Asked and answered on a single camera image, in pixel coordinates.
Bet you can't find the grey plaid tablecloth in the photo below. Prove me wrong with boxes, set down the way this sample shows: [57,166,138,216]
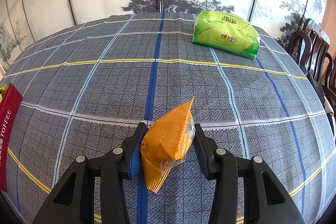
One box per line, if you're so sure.
[0,12,336,224]

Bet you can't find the orange snack packet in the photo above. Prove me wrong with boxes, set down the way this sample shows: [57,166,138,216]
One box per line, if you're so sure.
[140,97,196,192]

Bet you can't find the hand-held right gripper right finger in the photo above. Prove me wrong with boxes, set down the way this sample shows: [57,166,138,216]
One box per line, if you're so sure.
[194,123,302,224]

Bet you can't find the dark wooden chair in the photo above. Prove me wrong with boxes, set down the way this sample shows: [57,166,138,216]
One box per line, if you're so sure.
[287,18,330,77]
[315,51,336,115]

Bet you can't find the green tissue pack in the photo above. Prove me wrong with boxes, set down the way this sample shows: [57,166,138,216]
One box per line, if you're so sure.
[192,10,260,60]

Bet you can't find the red tin box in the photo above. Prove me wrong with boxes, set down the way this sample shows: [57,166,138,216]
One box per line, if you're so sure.
[0,83,23,191]

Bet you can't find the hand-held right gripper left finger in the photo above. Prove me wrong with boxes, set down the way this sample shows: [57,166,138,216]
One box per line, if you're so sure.
[33,122,149,224]

